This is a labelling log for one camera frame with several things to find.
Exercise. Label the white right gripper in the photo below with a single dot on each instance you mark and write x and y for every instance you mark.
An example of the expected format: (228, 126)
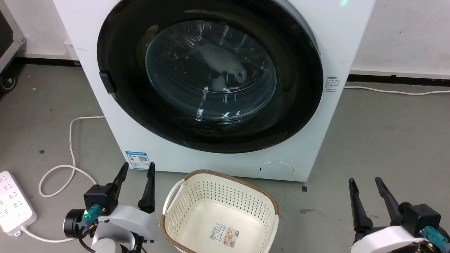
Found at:
(383, 239)

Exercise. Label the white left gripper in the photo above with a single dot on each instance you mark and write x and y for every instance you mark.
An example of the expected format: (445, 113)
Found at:
(135, 221)

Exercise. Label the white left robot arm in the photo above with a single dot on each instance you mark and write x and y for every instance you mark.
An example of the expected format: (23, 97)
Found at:
(112, 246)

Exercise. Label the white front-load washing machine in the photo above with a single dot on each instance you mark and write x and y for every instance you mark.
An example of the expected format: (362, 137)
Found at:
(316, 154)

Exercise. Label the black round washer door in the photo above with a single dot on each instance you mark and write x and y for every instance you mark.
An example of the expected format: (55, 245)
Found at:
(123, 70)

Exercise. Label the blue energy label sticker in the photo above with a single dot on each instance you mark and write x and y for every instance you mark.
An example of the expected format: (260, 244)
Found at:
(137, 160)

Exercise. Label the green left gripper connector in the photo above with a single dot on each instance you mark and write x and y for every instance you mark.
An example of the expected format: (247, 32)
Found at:
(92, 213)

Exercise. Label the green gripper connector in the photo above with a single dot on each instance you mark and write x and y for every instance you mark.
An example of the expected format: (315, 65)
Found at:
(435, 237)
(92, 213)

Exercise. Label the green right gripper connector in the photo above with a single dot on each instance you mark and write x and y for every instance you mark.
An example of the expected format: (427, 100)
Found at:
(435, 237)

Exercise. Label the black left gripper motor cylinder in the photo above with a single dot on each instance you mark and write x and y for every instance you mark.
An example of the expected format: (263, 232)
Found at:
(72, 223)

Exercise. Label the cream perforated laundry basket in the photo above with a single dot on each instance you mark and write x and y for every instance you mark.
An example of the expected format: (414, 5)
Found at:
(214, 196)

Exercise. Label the paper label inside basket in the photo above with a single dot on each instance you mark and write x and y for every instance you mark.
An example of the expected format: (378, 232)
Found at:
(225, 234)

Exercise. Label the round white filter cover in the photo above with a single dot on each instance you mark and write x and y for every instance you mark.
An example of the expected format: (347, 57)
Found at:
(276, 170)

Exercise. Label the white power strip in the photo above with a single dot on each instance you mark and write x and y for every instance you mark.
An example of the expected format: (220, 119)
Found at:
(12, 203)

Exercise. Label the small printed text sticker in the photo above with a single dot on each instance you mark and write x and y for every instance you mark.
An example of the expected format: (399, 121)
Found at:
(332, 84)

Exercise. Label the grey wheeled cart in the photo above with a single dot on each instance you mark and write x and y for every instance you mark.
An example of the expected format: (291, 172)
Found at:
(7, 42)

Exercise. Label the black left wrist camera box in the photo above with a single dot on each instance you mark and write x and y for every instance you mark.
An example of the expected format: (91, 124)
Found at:
(100, 196)

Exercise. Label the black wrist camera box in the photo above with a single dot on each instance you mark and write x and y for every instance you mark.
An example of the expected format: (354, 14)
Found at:
(420, 216)
(100, 196)

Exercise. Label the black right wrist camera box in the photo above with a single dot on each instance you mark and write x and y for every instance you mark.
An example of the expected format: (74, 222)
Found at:
(420, 216)

